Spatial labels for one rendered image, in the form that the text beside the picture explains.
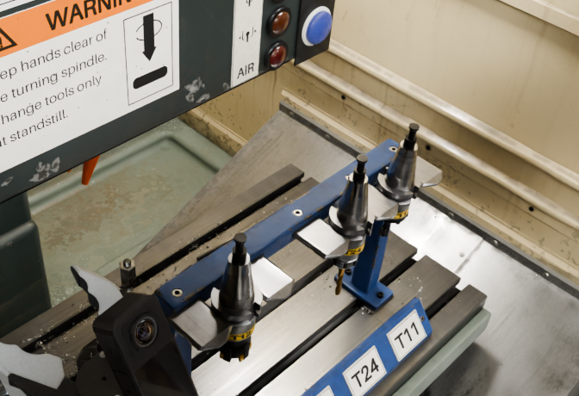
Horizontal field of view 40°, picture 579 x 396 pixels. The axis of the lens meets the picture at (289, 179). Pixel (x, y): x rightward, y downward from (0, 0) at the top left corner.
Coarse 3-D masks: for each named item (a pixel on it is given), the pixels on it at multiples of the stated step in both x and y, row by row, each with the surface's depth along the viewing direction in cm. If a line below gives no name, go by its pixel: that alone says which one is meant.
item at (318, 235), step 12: (300, 228) 108; (312, 228) 109; (324, 228) 109; (300, 240) 107; (312, 240) 107; (324, 240) 107; (336, 240) 107; (348, 240) 108; (324, 252) 105; (336, 252) 106
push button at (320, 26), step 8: (320, 16) 67; (328, 16) 68; (312, 24) 67; (320, 24) 67; (328, 24) 68; (312, 32) 67; (320, 32) 68; (328, 32) 69; (312, 40) 68; (320, 40) 69
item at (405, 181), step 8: (400, 144) 112; (416, 144) 112; (400, 152) 112; (408, 152) 111; (416, 152) 112; (392, 160) 114; (400, 160) 112; (408, 160) 112; (392, 168) 114; (400, 168) 113; (408, 168) 113; (384, 176) 116; (392, 176) 114; (400, 176) 114; (408, 176) 114; (392, 184) 115; (400, 184) 114; (408, 184) 115
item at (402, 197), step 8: (416, 176) 118; (376, 184) 118; (384, 184) 116; (416, 184) 116; (384, 192) 115; (392, 192) 114; (400, 192) 115; (408, 192) 115; (416, 192) 117; (400, 200) 116
